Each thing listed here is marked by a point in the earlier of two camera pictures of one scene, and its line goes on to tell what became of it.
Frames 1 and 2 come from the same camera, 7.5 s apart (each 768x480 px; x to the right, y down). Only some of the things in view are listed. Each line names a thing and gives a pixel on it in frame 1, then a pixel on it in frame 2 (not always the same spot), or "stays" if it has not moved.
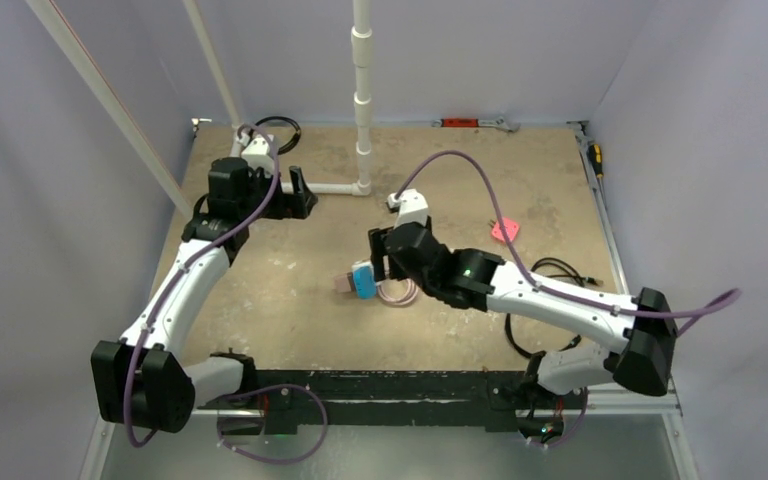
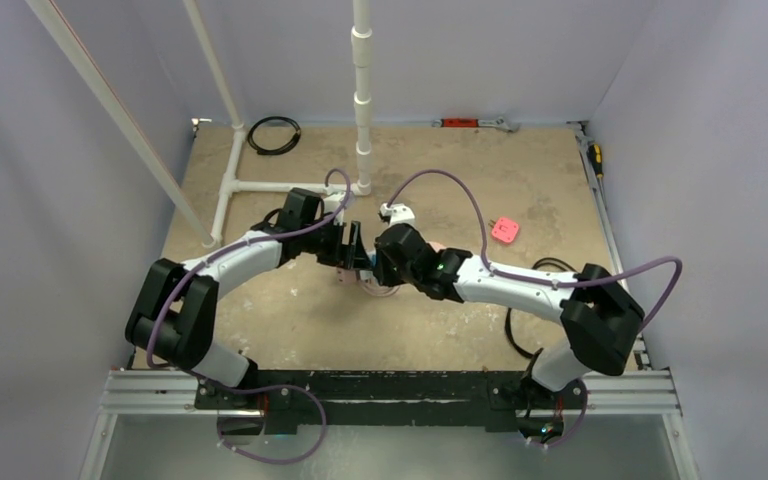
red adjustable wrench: [474, 122] stays
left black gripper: [294, 206] -> [350, 256]
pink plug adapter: [511, 228] stays
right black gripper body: [388, 252] stays
